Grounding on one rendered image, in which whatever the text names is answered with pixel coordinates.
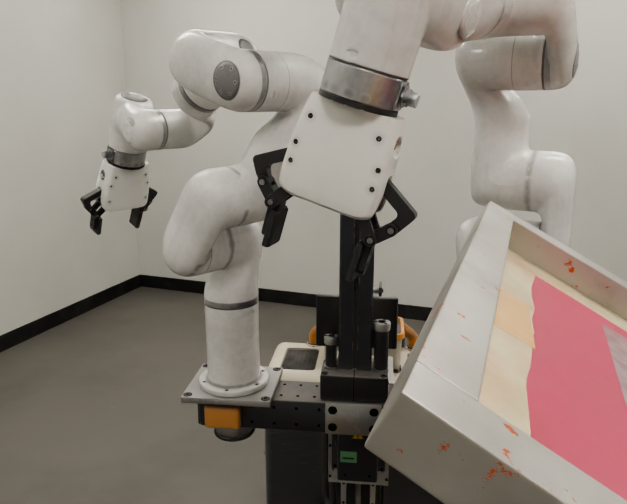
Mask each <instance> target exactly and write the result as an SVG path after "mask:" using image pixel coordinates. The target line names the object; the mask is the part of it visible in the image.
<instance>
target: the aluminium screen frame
mask: <svg viewBox="0 0 627 504"><path fill-rule="evenodd" d="M508 248H509V249H511V250H512V251H514V252H516V253H517V254H519V255H520V256H522V257H524V258H525V259H527V260H529V261H530V262H532V263H533V264H535V265H537V266H538V267H540V268H542V269H543V270H545V271H547V272H548V273H550V274H552V275H553V276H555V277H556V278H558V279H560V280H561V281H563V282H565V283H566V284H568V285H570V286H571V287H573V288H574V289H576V290H578V291H579V292H581V293H583V294H584V295H586V296H588V297H589V298H591V299H593V300H594V301H596V302H597V303H599V304H601V305H602V306H604V307H606V308H607V309H609V310H611V311H612V312H614V313H615V314H617V315H619V316H620V317H622V318H624V319H625V320H627V282H626V281H624V280H622V279H621V278H619V277H617V276H616V275H614V274H612V273H611V272H609V271H607V270H606V269H604V268H602V267H601V266H599V265H597V264H596V263H594V262H592V261H591V260H589V259H587V258H586V257H584V256H582V255H581V254H579V253H577V252H576V251H574V250H572V249H571V248H569V247H567V246H566V245H564V244H562V243H561V242H559V241H557V240H556V239H554V238H552V237H551V236H549V235H547V234H546V233H544V232H542V231H541V230H539V229H537V228H536V227H534V226H532V225H531V224H529V223H527V222H526V221H524V220H522V219H520V218H519V217H517V216H515V215H514V214H512V213H510V212H509V211H507V210H505V209H504V208H502V207H500V206H499V205H497V204H495V203H494V202H492V201H489V203H488V204H487V206H486V207H485V209H484V210H483V212H482V213H481V215H480V216H479V218H478V219H477V221H476V222H475V224H474V226H473V228H472V230H471V232H470V234H469V236H468V238H467V240H466V242H465V244H464V246H463V248H462V250H461V252H460V254H459V256H458V258H457V260H456V262H455V264H454V266H453V268H452V270H451V272H450V274H449V276H448V278H447V280H446V282H445V284H444V286H443V288H442V290H441V292H440V294H439V296H438V298H437V300H436V302H435V304H434V306H433V308H432V310H431V312H430V314H429V316H428V318H427V320H426V322H425V324H424V326H423V328H422V330H421V332H420V334H419V336H418V338H417V340H416V342H415V344H414V346H413V348H412V350H411V352H410V354H409V356H408V358H407V360H406V362H405V364H404V366H403V368H402V370H401V372H400V374H399V376H398V378H397V380H396V382H395V384H394V386H393V388H392V390H391V392H390V394H389V396H388V398H387V400H386V402H385V404H384V406H383V409H382V410H381V412H380V414H379V416H378V418H377V420H376V422H375V424H374V426H373V428H372V430H371V432H370V434H369V436H368V438H367V440H366V442H365V448H366V449H367V450H369V451H370V452H372V453H373V454H375V455H376V456H377V457H379V458H380V459H382V460H383V461H384V462H386V463H387V464H389V465H390V466H391V467H393V468H394V469H396V470H397V471H399V472H400V473H401V474H403V475H404V476H406V477H407V478H408V479H410V480H411V481H413V482H414V483H416V484H417V485H418V486H420V487H421V488H423V489H424V490H425V491H427V492H428V493H430V494H431V495H432V496H434V497H435V498H437V499H438V500H440V501H441V502H442V503H444V504H627V501H626V500H625V499H623V498H622V497H620V496H619V495H617V494H616V493H614V492H613V491H611V490H610V489H608V488H607V487H605V486H604V485H602V484H601V483H599V482H598V481H596V480H595V479H593V478H592V477H590V476H589V475H587V474H586V473H584V472H583V471H581V470H580V469H578V468H577V467H575V466H574V465H572V464H571V463H569V462H568V461H566V460H565V459H563V458H562V457H560V456H559V455H557V454H556V453H554V452H553V451H551V450H550V449H548V448H547V447H545V446H544V445H542V444H541V443H539V442H538V441H536V440H535V439H533V438H532V437H530V436H529V435H527V434H526V433H524V432H523V431H521V430H520V429H518V428H517V427H515V426H514V425H512V424H511V423H509V422H508V421H506V420H505V419H503V418H502V417H500V416H499V415H497V414H496V413H494V412H493V411H491V410H490V409H488V408H487V407H485V406H484V405H482V404H481V403H479V397H480V392H481V386H482V381H483V376H484V371H485V365H486V360H487V355H488V350H489V345H490V339H491V334H492V329H493V324H494V318H495V313H496V308H497V303H498V298H499V292H500V287H501V282H502V277H503V271H504V266H505V261H506V256H507V251H508Z"/></svg>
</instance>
